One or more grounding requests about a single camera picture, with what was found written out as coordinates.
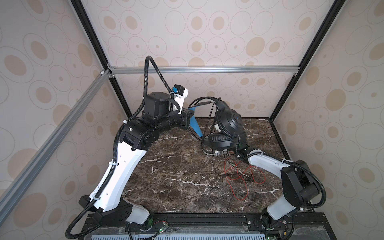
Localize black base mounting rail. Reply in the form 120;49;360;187
84;212;336;240

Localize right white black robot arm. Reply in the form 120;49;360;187
236;142;327;229

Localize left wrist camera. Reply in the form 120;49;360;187
173;85;189;107

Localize diagonal aluminium rail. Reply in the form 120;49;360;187
1;70;111;225

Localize left black corner post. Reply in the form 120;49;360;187
70;0;132;117

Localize red headphone cable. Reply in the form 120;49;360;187
224;157;267;202

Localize horizontal aluminium rail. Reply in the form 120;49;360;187
111;66;300;75

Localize black corner post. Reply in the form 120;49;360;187
70;0;132;117
269;0;346;122

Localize white black headphones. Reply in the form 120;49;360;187
202;147;228;156

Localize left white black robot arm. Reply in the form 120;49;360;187
65;56;203;240

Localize right black corner post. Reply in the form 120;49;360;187
269;0;346;122

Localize black blue headphones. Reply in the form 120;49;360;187
188;97;247;151

